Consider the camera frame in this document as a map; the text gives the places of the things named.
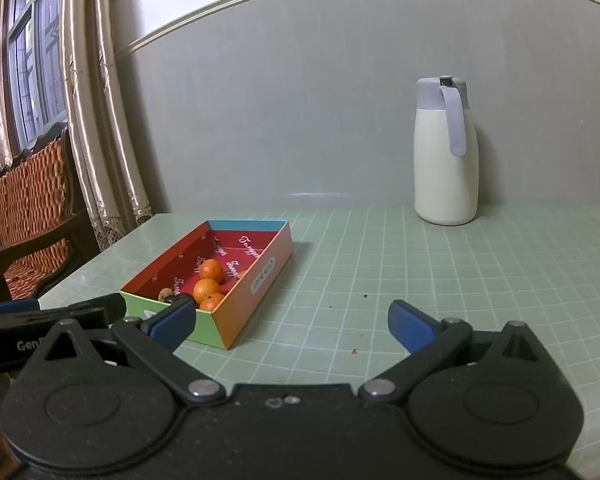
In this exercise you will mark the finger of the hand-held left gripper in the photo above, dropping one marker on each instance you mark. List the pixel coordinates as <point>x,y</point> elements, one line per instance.
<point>112,307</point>
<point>15,307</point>

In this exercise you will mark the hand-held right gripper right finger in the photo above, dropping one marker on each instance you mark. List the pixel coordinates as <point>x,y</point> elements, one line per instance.
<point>410,327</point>

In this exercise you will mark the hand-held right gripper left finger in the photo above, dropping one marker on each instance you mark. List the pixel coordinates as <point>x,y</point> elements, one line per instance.
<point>172,322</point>

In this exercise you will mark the brown longan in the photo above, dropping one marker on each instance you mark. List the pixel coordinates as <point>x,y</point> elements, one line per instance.
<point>166,294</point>

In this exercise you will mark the orange mandarin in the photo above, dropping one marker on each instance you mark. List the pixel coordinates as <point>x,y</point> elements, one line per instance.
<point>206,290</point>
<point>211,270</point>
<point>212,302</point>

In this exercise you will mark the colourful cardboard box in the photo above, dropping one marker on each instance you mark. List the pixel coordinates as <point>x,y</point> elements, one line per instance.
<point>240,320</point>

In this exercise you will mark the wooden chair orange cushion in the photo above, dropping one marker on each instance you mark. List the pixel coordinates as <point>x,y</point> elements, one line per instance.
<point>30,200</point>

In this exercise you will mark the cream thermos jug grey lid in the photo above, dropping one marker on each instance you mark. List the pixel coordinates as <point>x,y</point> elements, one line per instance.
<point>442,175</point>

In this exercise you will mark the window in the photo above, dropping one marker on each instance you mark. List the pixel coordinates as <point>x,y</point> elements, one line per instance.
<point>35,60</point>

